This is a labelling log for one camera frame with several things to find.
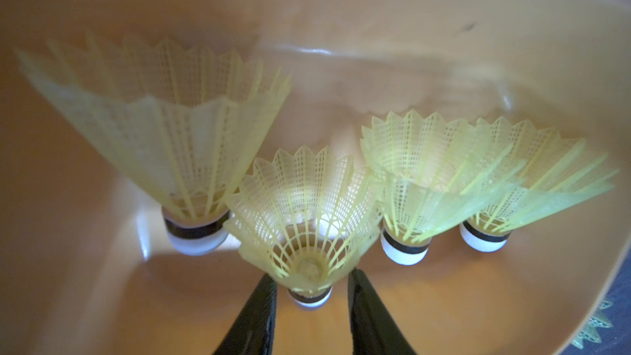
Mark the yellow plastic storage box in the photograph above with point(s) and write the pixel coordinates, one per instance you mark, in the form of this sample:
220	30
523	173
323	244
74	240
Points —
86	265

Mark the yellow shuttlecock one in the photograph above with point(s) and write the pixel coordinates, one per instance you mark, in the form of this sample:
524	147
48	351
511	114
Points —
435	174

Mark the yellow shuttlecock five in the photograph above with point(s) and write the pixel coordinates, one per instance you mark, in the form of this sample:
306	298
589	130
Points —
598	320

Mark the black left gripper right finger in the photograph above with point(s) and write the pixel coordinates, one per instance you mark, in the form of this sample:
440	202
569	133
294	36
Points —
372	327

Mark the yellow shuttlecock two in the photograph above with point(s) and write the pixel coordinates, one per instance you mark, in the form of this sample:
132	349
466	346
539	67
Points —
184	124

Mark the yellow shuttlecock three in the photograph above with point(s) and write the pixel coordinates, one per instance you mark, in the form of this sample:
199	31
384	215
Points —
558	174

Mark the yellow shuttlecock seven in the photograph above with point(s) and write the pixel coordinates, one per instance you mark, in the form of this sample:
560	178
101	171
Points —
306	219

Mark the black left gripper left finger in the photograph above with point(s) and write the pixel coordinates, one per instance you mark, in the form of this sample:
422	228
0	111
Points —
253	330

